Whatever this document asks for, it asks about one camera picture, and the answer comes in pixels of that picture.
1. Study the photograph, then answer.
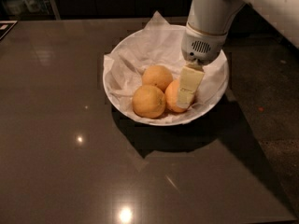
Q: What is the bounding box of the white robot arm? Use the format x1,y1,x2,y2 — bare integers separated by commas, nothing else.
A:
177,0,299,108

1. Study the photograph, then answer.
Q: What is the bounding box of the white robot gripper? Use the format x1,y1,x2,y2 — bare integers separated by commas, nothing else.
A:
177,23,226,109

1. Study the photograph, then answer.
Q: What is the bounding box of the shelf with containers in background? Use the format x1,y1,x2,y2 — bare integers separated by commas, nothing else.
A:
0,0,60,21

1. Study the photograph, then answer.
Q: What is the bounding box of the white crumpled paper liner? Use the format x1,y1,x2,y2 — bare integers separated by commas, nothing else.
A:
103,10,228,125

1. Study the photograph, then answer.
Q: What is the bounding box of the white bowl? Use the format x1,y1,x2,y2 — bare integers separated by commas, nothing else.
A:
102,24,230,127

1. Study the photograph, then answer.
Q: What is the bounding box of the dark framed object at left edge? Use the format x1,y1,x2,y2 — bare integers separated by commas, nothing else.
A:
0,21,17,40

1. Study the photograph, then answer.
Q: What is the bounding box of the orange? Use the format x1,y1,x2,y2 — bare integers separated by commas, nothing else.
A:
132,85,166,119
164,79,186,113
142,64,173,91

